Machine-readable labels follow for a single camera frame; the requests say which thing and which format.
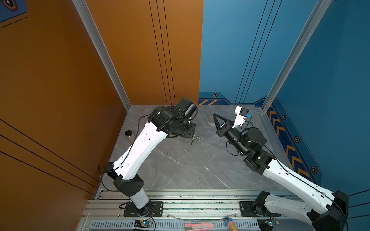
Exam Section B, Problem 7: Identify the toy ice cream cone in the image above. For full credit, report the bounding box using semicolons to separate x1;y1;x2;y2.
224;217;238;231

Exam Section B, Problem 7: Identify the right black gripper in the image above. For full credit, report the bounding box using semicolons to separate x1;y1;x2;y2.
213;114;250;157

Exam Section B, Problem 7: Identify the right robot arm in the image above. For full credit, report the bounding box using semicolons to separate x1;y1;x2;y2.
213;114;349;231

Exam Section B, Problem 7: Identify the circuit board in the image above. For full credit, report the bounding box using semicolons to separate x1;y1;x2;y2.
257;219;279;231
133;219;154;231

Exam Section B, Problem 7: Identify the right circuit board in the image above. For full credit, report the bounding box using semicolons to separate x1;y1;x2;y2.
257;219;279;231

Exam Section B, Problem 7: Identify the pink utility knife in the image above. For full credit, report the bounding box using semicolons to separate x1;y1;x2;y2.
184;223;214;231

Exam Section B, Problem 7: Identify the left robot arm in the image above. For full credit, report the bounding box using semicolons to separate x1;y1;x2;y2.
98;98;198;216

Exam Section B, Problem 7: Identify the masking tape roll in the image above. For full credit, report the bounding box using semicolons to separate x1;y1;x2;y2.
207;115;215;126

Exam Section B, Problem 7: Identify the small brown jar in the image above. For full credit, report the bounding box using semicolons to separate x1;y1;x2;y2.
125;130;135;143

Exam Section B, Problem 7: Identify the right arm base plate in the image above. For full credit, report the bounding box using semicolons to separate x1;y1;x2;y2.
239;201;281;217

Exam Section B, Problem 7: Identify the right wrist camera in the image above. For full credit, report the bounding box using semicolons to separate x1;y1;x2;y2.
232;106;252;129

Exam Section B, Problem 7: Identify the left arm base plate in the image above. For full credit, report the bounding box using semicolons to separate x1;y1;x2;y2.
123;201;164;218

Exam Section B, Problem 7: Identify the left circuit board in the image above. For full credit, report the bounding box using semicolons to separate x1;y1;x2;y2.
133;219;154;231

